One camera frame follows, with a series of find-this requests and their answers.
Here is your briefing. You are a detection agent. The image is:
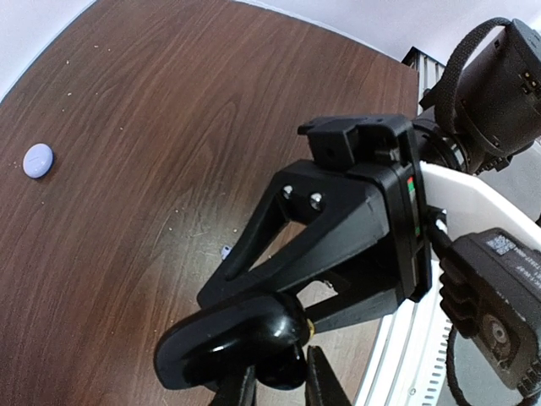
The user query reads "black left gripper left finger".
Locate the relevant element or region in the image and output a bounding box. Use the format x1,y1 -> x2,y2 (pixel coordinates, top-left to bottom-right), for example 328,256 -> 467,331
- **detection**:
210,366 -> 256,406

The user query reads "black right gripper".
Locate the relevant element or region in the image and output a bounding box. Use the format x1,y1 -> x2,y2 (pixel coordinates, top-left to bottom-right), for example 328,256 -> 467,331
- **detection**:
197,114 -> 432,333

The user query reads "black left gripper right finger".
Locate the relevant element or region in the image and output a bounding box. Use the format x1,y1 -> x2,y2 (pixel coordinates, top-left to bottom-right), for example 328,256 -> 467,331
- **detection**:
305,346 -> 351,406

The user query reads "black earbud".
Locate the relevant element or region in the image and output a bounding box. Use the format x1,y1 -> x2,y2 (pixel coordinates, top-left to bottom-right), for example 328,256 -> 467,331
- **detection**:
255,344 -> 308,391

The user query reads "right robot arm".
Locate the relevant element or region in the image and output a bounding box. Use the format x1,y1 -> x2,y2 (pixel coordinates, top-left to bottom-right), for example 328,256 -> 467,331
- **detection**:
154,18 -> 540,405

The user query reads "purple round charging case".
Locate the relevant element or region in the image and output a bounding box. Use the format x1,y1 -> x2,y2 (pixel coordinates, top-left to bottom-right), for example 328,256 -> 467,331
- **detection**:
22,143 -> 54,179

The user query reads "white purple earbud centre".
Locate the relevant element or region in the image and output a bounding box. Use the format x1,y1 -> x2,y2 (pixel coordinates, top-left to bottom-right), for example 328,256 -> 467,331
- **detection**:
221,245 -> 232,260

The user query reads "right black camera cable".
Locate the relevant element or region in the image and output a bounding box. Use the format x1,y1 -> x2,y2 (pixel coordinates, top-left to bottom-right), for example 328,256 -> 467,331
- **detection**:
430,16 -> 515,140

